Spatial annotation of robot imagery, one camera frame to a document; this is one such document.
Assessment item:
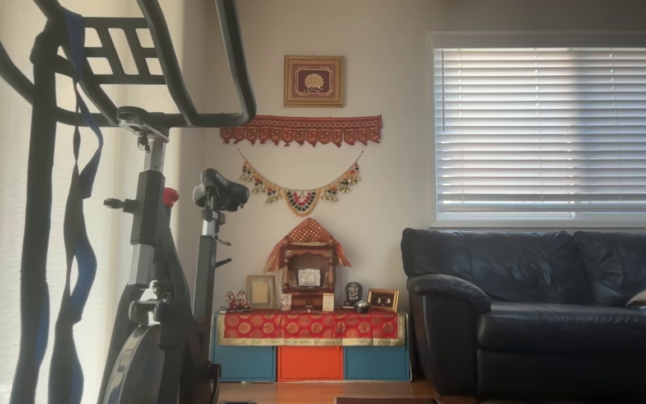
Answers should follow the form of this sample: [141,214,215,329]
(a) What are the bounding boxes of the beaded gold garland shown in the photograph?
[237,149,364,217]

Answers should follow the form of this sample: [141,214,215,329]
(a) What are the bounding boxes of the wooden shrine with canopy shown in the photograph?
[263,218,352,311]

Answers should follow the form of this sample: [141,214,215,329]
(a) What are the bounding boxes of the dark idol statue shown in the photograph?
[343,282,363,309]

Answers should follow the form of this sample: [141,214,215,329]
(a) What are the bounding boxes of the red and gold cloth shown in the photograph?
[216,310,406,346]

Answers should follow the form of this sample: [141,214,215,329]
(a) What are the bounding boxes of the pair of small figurines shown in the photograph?
[225,290,252,312]

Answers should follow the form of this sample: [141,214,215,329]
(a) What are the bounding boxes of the blue storage bin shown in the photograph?
[345,345,409,382]

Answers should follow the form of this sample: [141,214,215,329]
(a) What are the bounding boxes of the black exercise bike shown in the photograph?
[0,0,257,404]

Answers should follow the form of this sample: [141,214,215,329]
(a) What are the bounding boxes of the dark rug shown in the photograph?
[334,397,441,404]

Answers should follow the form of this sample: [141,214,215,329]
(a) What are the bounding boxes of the black leather sofa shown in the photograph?
[401,227,646,400]

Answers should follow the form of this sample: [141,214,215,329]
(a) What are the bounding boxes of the white window blinds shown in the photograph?
[428,32,646,228]

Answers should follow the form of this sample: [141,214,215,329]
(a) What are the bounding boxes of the red embroidered wall hanging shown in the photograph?
[220,115,383,148]

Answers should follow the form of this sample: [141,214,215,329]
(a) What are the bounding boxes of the pale picture frame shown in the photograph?
[246,274,276,310]

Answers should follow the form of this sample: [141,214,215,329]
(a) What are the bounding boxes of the small gold picture frame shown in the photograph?
[367,288,400,313]

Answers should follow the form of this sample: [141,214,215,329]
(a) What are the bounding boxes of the gold framed wall picture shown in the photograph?
[284,54,345,108]

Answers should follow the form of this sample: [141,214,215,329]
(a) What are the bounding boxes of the blue and black strap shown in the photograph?
[48,8,105,404]

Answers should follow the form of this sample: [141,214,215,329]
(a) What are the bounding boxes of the black hanging strap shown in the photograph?
[9,22,59,404]

